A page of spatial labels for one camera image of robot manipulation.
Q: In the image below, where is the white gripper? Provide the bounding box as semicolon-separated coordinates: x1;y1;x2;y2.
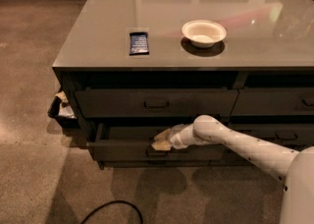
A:
152;124;190;151

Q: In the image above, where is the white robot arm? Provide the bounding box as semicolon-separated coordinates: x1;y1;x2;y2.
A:
152;115;314;224

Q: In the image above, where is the dark grey drawer cabinet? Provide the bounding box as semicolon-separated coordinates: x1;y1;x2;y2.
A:
52;0;314;171

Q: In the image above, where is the black bin with trash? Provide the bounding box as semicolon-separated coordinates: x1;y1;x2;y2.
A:
47;90;79;129

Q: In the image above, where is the white paper bowl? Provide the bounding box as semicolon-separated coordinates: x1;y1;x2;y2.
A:
182;20;227;48

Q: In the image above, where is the black floor cable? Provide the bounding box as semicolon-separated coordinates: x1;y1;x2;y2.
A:
79;199;144;224

